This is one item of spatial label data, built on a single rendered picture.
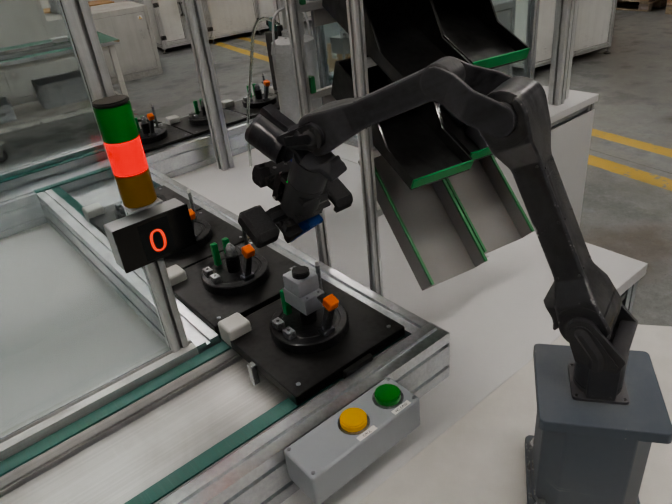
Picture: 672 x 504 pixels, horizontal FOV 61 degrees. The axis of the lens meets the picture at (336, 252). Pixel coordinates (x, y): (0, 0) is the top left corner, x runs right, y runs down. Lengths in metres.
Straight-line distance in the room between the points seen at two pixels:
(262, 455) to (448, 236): 0.55
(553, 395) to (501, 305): 0.51
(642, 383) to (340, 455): 0.40
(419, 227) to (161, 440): 0.59
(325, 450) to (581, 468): 0.33
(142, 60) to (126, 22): 0.49
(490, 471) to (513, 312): 0.41
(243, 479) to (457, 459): 0.33
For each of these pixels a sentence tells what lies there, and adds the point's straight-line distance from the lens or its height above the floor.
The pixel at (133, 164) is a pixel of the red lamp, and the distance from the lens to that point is 0.88.
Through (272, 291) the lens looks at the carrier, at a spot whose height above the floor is 0.97.
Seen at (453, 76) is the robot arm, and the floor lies 1.44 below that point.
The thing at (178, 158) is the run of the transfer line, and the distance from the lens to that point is 2.13.
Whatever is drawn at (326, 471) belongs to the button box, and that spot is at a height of 0.95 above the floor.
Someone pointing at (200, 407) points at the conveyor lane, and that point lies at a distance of 1.03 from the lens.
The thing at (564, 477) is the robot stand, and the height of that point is 0.95.
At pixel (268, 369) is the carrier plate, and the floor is 0.97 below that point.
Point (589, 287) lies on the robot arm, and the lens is 0.71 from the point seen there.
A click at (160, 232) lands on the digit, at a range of 0.92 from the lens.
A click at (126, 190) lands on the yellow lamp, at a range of 0.90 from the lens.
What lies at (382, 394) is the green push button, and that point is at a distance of 0.90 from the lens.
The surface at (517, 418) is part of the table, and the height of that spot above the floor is 0.86.
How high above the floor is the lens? 1.60
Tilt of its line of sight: 30 degrees down
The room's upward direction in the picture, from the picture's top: 7 degrees counter-clockwise
